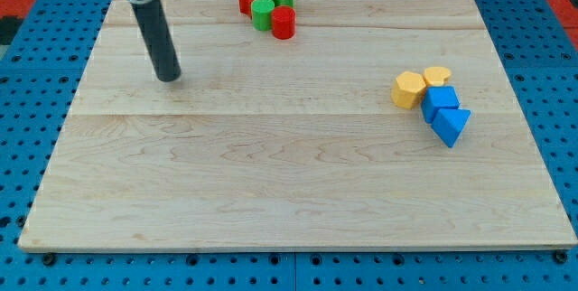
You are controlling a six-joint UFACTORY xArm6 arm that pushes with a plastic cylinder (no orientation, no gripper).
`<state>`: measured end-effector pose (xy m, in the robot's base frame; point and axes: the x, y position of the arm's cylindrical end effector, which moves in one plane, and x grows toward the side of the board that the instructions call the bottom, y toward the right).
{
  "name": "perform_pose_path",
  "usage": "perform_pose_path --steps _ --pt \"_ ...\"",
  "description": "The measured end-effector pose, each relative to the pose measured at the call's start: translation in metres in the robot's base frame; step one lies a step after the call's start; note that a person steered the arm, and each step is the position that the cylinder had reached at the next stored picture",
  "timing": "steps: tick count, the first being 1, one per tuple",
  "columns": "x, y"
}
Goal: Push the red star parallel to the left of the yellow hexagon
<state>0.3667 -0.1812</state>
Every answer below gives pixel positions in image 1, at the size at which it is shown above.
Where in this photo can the yellow heart block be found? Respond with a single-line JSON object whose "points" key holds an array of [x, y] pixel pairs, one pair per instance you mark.
{"points": [[436, 76]]}

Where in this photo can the yellow hexagon block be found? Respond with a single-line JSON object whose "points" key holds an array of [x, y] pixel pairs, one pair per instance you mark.
{"points": [[408, 89]]}

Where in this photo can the red cylinder block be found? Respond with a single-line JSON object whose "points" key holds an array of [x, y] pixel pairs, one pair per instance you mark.
{"points": [[283, 19]]}

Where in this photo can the blue triangle block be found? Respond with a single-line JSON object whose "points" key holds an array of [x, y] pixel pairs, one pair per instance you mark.
{"points": [[449, 123]]}

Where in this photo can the green cylinder block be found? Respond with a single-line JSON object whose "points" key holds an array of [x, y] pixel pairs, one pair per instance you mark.
{"points": [[261, 14]]}

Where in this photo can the wooden board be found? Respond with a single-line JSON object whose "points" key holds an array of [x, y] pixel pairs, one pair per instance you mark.
{"points": [[294, 145]]}

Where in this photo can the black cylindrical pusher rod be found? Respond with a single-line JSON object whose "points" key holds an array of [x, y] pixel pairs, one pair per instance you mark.
{"points": [[154, 28]]}

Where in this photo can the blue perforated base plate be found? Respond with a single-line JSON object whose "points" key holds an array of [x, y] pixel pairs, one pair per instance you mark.
{"points": [[44, 47]]}

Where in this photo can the blue cube block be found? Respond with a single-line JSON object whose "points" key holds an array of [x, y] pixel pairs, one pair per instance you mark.
{"points": [[436, 98]]}

